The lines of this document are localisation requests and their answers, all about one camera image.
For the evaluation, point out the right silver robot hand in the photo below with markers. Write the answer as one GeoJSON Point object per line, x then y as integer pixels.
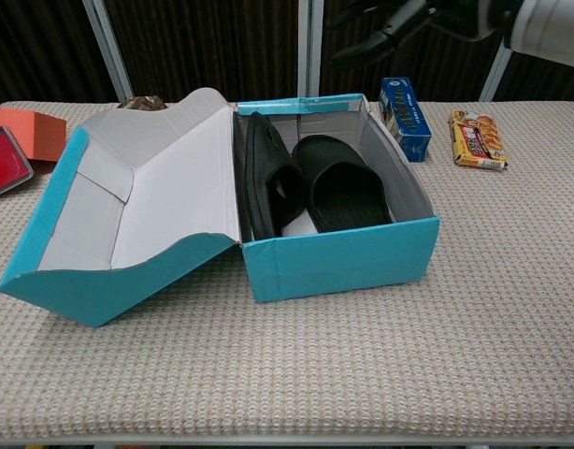
{"type": "Point", "coordinates": [394, 28]}

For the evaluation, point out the black rubber slipper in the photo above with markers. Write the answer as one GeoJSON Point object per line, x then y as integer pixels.
{"type": "Point", "coordinates": [263, 187]}
{"type": "Point", "coordinates": [343, 187]}

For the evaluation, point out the light blue shoe box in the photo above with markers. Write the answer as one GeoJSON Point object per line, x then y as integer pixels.
{"type": "Point", "coordinates": [338, 266]}

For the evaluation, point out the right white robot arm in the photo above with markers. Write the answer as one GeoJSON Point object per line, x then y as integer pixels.
{"type": "Point", "coordinates": [549, 28]}

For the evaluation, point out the long blue wrap box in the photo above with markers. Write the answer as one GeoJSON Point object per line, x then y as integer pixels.
{"type": "Point", "coordinates": [406, 117]}

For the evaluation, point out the dark brown pleated curtain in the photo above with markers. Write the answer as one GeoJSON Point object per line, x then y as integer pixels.
{"type": "Point", "coordinates": [198, 47]}
{"type": "Point", "coordinates": [446, 70]}
{"type": "Point", "coordinates": [549, 84]}
{"type": "Point", "coordinates": [34, 47]}

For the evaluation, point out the yellow snack packet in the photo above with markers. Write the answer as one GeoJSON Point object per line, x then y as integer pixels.
{"type": "Point", "coordinates": [478, 140]}

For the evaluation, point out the brown foil snack bag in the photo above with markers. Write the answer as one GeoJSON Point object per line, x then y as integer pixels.
{"type": "Point", "coordinates": [142, 104]}

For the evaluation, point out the beige woven tablecloth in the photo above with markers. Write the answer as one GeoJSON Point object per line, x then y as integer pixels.
{"type": "Point", "coordinates": [315, 365]}

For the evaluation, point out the orange foam block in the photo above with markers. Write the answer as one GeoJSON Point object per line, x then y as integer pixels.
{"type": "Point", "coordinates": [39, 135]}

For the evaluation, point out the red ink pad case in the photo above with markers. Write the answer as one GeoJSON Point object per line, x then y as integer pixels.
{"type": "Point", "coordinates": [4, 161]}

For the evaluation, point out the grey aluminium partition post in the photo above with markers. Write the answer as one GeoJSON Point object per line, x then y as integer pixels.
{"type": "Point", "coordinates": [495, 75]}
{"type": "Point", "coordinates": [108, 51]}
{"type": "Point", "coordinates": [310, 47]}

